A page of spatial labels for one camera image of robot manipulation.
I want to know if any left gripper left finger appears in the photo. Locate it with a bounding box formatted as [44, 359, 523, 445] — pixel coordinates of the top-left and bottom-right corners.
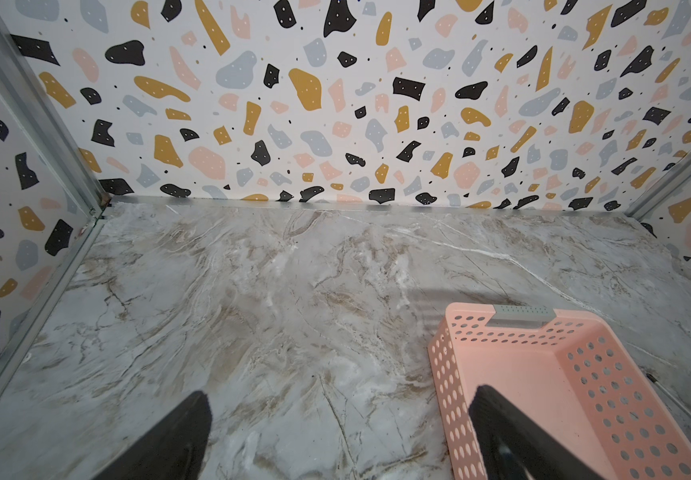
[94, 391, 212, 479]

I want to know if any pink perforated plastic bin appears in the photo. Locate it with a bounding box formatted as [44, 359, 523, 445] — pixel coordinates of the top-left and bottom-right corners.
[427, 303, 691, 479]

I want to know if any right aluminium corner post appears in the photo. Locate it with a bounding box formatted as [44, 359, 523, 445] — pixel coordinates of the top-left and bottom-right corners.
[625, 152, 691, 221]

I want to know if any aluminium corner post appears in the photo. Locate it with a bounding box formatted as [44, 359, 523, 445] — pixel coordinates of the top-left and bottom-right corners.
[0, 17, 110, 218]
[625, 152, 691, 221]

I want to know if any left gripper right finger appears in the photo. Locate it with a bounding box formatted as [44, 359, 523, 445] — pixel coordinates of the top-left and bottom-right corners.
[469, 385, 601, 479]

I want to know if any left aluminium corner post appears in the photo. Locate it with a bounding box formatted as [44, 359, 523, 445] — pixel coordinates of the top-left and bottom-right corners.
[0, 17, 110, 218]

